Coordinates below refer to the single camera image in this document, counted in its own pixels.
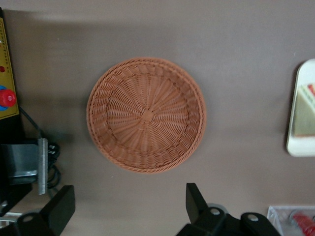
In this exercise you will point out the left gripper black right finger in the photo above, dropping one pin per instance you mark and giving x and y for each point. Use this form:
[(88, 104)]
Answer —
[(197, 216)]

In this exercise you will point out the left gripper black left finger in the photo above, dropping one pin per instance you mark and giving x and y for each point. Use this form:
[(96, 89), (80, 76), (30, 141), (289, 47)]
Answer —
[(56, 209)]

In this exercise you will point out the triangular sandwich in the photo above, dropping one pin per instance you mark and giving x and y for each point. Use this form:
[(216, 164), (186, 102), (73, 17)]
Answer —
[(305, 115)]

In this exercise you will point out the round brown wicker basket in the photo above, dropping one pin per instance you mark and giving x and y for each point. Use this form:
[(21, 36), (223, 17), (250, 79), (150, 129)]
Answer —
[(147, 115)]

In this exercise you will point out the beige plastic tray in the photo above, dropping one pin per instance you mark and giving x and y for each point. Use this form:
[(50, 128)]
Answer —
[(299, 147)]

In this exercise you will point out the clear acrylic bottle rack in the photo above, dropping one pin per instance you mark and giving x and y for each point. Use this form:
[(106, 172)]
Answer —
[(278, 216)]

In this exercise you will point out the red cola bottle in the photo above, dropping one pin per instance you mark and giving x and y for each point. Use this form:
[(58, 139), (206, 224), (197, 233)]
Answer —
[(305, 222)]

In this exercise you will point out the red emergency stop button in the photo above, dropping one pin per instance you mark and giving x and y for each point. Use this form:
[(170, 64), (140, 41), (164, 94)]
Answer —
[(7, 97)]

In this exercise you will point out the yellow control panel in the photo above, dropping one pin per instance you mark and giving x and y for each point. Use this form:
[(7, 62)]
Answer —
[(5, 56)]

